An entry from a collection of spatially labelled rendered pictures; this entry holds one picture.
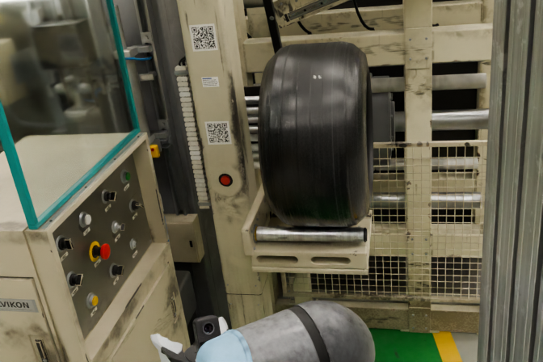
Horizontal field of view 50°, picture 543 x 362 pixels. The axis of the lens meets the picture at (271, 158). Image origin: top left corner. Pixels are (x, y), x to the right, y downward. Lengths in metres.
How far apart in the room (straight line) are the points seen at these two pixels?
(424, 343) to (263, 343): 2.07
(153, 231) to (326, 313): 1.17
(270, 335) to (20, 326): 0.87
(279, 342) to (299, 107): 0.91
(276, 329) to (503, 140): 0.37
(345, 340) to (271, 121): 0.89
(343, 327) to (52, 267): 0.76
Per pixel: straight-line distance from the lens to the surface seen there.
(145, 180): 1.79
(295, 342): 0.73
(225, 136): 1.77
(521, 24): 0.47
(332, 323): 0.75
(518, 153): 0.49
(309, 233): 1.78
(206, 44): 1.69
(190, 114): 1.78
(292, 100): 1.55
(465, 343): 2.79
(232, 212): 1.88
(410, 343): 2.76
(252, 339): 0.73
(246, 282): 2.02
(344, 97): 1.53
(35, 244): 1.34
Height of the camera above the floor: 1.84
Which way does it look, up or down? 24 degrees down
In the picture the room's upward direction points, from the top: 7 degrees counter-clockwise
